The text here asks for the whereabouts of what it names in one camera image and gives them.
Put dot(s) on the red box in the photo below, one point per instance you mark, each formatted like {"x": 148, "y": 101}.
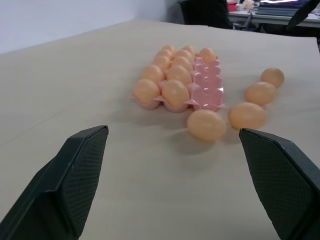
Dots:
{"x": 231, "y": 6}

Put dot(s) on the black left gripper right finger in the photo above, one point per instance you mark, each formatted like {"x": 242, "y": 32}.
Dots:
{"x": 280, "y": 185}

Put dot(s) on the beige plush toy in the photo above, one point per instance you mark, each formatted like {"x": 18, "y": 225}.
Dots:
{"x": 248, "y": 3}

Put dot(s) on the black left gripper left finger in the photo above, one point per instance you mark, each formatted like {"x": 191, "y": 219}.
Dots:
{"x": 60, "y": 190}

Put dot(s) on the pink plastic egg tray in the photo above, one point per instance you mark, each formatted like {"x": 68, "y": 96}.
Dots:
{"x": 206, "y": 85}

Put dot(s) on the white office desk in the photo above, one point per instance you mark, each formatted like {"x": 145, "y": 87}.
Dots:
{"x": 272, "y": 18}

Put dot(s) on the orange egg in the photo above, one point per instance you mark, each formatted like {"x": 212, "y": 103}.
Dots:
{"x": 147, "y": 90}
{"x": 169, "y": 48}
{"x": 175, "y": 93}
{"x": 179, "y": 74}
{"x": 152, "y": 73}
{"x": 183, "y": 62}
{"x": 165, "y": 53}
{"x": 206, "y": 124}
{"x": 260, "y": 93}
{"x": 272, "y": 77}
{"x": 161, "y": 62}
{"x": 185, "y": 54}
{"x": 189, "y": 49}
{"x": 207, "y": 55}
{"x": 246, "y": 115}

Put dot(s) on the black office chair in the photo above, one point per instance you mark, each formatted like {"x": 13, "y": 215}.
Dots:
{"x": 301, "y": 12}
{"x": 203, "y": 13}

